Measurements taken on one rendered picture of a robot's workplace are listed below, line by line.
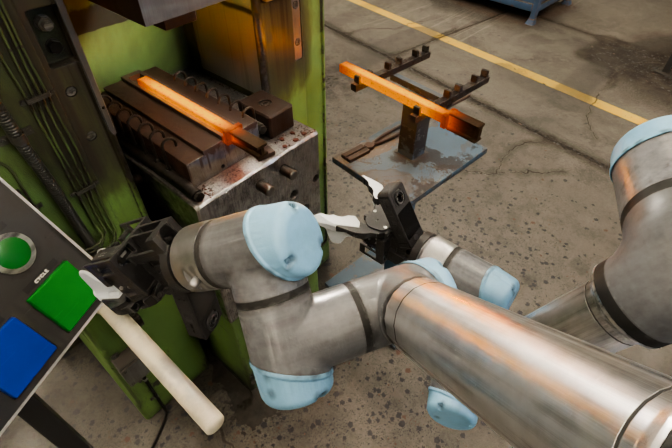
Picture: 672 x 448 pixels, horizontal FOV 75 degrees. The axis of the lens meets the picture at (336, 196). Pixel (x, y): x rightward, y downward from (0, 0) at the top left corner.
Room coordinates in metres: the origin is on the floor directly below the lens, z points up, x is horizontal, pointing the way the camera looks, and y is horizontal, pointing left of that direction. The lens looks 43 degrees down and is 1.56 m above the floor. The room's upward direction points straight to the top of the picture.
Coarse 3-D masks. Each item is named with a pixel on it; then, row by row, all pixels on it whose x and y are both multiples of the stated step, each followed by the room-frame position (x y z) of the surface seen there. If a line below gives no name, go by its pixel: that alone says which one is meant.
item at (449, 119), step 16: (352, 64) 1.15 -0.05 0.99; (368, 80) 1.07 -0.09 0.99; (384, 80) 1.06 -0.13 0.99; (400, 96) 0.99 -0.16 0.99; (416, 96) 0.98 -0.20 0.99; (432, 112) 0.92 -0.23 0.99; (448, 112) 0.90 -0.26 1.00; (448, 128) 0.88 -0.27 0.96; (464, 128) 0.86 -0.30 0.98; (480, 128) 0.83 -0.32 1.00
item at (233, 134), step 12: (144, 84) 1.02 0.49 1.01; (156, 84) 1.01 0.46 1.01; (168, 96) 0.96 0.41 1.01; (180, 96) 0.96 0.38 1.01; (180, 108) 0.92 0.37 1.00; (192, 108) 0.90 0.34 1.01; (204, 108) 0.90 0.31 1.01; (204, 120) 0.86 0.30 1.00; (216, 120) 0.85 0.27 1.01; (228, 132) 0.80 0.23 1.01; (240, 132) 0.80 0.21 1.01; (228, 144) 0.79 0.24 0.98; (240, 144) 0.78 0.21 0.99; (252, 144) 0.75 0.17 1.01; (264, 144) 0.75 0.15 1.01
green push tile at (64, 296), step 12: (60, 264) 0.41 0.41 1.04; (60, 276) 0.40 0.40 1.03; (72, 276) 0.40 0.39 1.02; (48, 288) 0.37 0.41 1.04; (60, 288) 0.38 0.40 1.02; (72, 288) 0.39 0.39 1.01; (84, 288) 0.40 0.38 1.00; (36, 300) 0.35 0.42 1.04; (48, 300) 0.36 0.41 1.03; (60, 300) 0.37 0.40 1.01; (72, 300) 0.38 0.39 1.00; (84, 300) 0.38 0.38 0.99; (48, 312) 0.35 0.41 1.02; (60, 312) 0.35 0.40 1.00; (72, 312) 0.36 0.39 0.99; (84, 312) 0.37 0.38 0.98; (60, 324) 0.34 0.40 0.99; (72, 324) 0.35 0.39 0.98
